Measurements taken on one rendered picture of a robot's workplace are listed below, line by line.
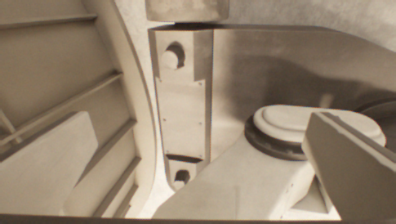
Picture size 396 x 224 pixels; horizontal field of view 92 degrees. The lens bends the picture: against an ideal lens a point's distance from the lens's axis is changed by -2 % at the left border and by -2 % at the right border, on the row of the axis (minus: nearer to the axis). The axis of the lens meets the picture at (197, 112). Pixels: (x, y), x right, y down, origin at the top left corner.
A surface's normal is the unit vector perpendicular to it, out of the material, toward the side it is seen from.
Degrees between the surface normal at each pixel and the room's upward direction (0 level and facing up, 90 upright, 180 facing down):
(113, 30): 0
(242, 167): 90
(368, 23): 0
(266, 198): 90
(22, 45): 90
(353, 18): 0
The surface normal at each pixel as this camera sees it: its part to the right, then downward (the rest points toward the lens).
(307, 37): -0.22, 0.47
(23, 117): 0.95, -0.09
